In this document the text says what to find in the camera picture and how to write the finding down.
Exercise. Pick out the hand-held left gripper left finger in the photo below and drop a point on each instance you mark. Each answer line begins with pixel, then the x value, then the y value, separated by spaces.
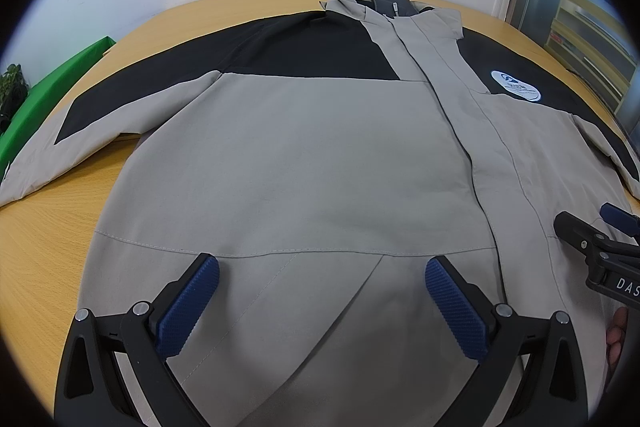
pixel 187 307

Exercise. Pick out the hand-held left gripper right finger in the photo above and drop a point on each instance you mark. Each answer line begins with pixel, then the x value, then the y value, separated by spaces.
pixel 457 312

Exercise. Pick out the grey and black jacket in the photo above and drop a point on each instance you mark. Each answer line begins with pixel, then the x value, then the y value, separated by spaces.
pixel 310 157

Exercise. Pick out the person's right hand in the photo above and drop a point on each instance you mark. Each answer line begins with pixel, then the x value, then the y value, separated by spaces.
pixel 616 337

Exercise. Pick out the potted plant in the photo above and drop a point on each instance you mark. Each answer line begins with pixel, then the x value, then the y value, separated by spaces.
pixel 11 87

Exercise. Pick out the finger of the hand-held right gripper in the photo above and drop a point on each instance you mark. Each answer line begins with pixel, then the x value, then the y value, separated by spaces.
pixel 575 229
pixel 620 218

